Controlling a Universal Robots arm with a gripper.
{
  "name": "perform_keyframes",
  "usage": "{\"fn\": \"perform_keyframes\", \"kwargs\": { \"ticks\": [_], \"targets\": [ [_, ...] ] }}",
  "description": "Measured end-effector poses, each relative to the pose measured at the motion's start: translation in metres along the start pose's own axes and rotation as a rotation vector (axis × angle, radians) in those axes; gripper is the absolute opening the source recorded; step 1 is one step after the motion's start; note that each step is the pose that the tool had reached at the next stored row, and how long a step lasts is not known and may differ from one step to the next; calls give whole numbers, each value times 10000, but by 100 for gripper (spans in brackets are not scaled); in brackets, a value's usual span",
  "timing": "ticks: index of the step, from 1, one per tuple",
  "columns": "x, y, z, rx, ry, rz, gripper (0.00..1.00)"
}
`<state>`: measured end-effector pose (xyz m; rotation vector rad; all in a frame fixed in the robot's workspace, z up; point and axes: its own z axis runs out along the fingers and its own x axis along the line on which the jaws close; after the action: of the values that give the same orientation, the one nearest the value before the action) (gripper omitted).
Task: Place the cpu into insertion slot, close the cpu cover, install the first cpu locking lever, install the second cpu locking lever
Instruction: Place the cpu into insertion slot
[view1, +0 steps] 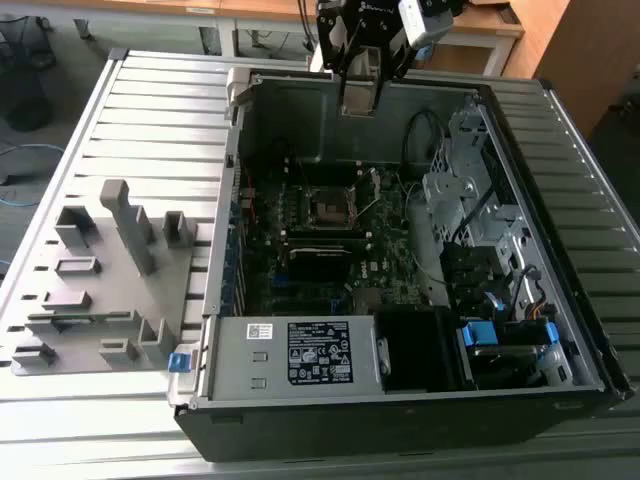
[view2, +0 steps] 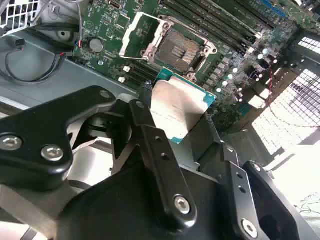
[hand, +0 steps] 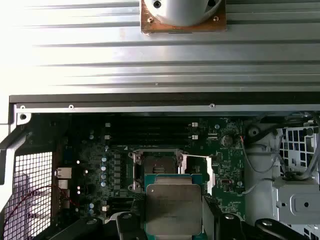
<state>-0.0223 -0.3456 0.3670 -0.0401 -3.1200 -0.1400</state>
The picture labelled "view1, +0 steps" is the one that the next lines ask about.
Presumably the black cable loop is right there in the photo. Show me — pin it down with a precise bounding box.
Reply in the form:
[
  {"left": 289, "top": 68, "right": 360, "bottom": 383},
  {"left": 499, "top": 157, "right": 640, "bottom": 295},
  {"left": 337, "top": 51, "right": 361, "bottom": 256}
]
[{"left": 401, "top": 108, "right": 447, "bottom": 179}]

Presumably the green RAM stick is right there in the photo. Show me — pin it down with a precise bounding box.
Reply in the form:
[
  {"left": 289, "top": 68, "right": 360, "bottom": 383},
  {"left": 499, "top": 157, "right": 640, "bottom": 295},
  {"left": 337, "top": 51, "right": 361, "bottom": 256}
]
[
  {"left": 27, "top": 310, "right": 134, "bottom": 322},
  {"left": 284, "top": 227, "right": 366, "bottom": 241}
]

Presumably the coloured wire bundle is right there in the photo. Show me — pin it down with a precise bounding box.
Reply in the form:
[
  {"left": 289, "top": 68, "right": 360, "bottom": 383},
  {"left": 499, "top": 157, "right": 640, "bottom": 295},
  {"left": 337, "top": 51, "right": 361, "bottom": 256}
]
[{"left": 527, "top": 299, "right": 556, "bottom": 321}]

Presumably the grey parts rack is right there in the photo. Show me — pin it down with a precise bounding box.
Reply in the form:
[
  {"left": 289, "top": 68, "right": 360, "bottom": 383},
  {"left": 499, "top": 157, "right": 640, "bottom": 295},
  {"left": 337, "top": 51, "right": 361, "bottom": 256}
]
[{"left": 9, "top": 178, "right": 201, "bottom": 376}]

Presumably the black PC case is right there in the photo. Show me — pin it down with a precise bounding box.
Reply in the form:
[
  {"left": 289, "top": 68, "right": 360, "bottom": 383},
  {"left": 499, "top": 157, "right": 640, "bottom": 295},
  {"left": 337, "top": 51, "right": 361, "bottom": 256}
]
[{"left": 167, "top": 64, "right": 634, "bottom": 464}]

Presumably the CPU socket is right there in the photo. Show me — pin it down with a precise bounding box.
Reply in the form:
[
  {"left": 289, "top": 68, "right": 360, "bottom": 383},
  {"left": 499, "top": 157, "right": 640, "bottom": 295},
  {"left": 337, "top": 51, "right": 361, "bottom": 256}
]
[{"left": 304, "top": 184, "right": 361, "bottom": 231}]

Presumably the grey case release latch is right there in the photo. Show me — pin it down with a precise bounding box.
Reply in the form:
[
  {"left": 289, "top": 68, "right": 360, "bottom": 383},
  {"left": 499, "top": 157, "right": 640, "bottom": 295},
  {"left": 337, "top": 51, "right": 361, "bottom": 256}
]
[{"left": 225, "top": 67, "right": 259, "bottom": 121}]

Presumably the hard disk in blue carrier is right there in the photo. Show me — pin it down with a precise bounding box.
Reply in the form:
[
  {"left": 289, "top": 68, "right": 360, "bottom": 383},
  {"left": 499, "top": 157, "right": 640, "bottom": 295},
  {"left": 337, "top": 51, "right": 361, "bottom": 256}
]
[{"left": 457, "top": 319, "right": 559, "bottom": 391}]

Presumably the blue floor cable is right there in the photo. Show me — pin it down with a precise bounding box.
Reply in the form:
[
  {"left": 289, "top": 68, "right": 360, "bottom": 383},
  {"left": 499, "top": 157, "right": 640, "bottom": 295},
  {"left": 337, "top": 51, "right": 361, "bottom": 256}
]
[{"left": 0, "top": 142, "right": 66, "bottom": 209}]

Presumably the red twisted wire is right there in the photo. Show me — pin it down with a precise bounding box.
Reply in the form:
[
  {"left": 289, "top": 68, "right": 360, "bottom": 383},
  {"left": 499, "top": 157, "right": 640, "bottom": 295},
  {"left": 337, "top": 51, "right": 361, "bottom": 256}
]
[{"left": 243, "top": 167, "right": 259, "bottom": 224}]

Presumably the silver drive cage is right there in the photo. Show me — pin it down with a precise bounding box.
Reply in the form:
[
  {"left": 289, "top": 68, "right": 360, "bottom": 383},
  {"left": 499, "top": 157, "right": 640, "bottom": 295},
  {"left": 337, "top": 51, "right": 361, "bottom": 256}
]
[{"left": 421, "top": 93, "right": 534, "bottom": 251}]

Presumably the chipset heat sink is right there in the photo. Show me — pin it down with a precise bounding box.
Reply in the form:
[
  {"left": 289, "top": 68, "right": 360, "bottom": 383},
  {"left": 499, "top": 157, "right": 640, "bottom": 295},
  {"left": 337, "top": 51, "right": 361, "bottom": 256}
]
[{"left": 354, "top": 288, "right": 384, "bottom": 314}]

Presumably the black expansion card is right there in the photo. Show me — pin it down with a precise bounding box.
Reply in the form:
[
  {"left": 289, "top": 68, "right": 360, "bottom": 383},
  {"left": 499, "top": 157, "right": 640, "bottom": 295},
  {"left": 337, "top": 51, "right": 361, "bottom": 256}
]
[{"left": 287, "top": 244, "right": 354, "bottom": 284}]

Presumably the black wire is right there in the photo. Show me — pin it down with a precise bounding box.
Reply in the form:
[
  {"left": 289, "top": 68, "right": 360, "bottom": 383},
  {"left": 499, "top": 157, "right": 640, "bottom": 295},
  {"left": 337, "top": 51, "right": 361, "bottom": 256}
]
[{"left": 509, "top": 263, "right": 545, "bottom": 314}]

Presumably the green motherboard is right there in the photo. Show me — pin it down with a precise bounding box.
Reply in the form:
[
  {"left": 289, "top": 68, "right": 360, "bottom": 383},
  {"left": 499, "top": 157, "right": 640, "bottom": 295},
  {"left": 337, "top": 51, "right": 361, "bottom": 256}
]
[{"left": 232, "top": 162, "right": 454, "bottom": 317}]

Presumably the silver CPU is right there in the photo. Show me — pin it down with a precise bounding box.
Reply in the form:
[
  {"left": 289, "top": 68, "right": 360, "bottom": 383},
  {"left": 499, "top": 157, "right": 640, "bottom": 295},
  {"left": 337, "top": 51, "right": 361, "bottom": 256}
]
[{"left": 343, "top": 74, "right": 377, "bottom": 119}]

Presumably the wooden cabinet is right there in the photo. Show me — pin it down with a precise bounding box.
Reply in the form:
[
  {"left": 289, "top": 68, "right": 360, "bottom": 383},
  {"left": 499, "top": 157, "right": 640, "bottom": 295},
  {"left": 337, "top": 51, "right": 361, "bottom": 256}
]
[{"left": 502, "top": 0, "right": 640, "bottom": 139}]

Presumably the grey power supply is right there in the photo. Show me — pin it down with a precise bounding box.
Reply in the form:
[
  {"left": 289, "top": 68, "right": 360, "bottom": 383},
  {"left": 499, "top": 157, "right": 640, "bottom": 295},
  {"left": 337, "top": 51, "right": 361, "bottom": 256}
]
[{"left": 199, "top": 314, "right": 384, "bottom": 401}]

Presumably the wooden desk white frame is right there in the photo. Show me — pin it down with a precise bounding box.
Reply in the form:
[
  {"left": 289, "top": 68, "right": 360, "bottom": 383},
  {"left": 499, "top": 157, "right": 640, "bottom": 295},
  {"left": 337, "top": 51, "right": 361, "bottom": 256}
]
[
  {"left": 219, "top": 0, "right": 525, "bottom": 77},
  {"left": 0, "top": 0, "right": 224, "bottom": 39}
]

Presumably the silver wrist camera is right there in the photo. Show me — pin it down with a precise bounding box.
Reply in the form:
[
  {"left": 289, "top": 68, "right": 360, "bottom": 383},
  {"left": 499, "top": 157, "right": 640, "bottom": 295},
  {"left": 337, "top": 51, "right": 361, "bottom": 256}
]
[{"left": 397, "top": 0, "right": 455, "bottom": 50}]

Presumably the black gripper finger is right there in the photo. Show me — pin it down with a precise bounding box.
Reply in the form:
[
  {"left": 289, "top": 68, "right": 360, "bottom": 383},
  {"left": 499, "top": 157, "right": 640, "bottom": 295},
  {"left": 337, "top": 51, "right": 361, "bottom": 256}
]
[
  {"left": 338, "top": 47, "right": 357, "bottom": 117},
  {"left": 370, "top": 49, "right": 401, "bottom": 119}
]

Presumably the black drive bay bracket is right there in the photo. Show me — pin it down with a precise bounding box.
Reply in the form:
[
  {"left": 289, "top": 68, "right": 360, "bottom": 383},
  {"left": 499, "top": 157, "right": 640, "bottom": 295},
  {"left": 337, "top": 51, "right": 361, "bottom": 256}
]
[{"left": 439, "top": 242, "right": 506, "bottom": 321}]

